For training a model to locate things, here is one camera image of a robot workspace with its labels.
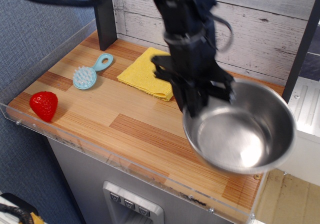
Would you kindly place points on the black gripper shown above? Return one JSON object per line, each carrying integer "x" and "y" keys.
{"x": 191, "y": 66}

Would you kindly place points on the metal pot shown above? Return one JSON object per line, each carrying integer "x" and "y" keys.
{"x": 252, "y": 134}

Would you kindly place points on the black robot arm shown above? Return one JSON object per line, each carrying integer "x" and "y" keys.
{"x": 187, "y": 16}

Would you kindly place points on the yellow folded towel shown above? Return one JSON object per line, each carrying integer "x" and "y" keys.
{"x": 140, "y": 75}

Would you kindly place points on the light blue toy brush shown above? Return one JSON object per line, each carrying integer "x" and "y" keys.
{"x": 85, "y": 77}

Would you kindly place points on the silver dispenser panel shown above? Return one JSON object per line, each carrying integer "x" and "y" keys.
{"x": 127, "y": 207}

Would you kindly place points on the grey toy fridge cabinet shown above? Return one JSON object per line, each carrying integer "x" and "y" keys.
{"x": 86, "y": 176}

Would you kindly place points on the white toy sink unit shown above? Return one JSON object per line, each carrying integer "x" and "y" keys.
{"x": 304, "y": 102}

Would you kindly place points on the red toy strawberry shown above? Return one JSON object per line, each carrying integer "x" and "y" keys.
{"x": 44, "y": 104}

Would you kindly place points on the yellow object at corner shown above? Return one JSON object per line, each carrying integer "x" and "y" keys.
{"x": 37, "y": 219}

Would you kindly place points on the clear acrylic guard rail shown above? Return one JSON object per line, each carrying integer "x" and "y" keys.
{"x": 114, "y": 123}

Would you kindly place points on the dark right shelf post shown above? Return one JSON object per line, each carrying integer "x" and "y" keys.
{"x": 305, "y": 43}

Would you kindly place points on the dark shelf post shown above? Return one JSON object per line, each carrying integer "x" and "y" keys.
{"x": 305, "y": 43}
{"x": 105, "y": 23}

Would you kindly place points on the dark left shelf post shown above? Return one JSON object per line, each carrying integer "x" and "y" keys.
{"x": 105, "y": 23}

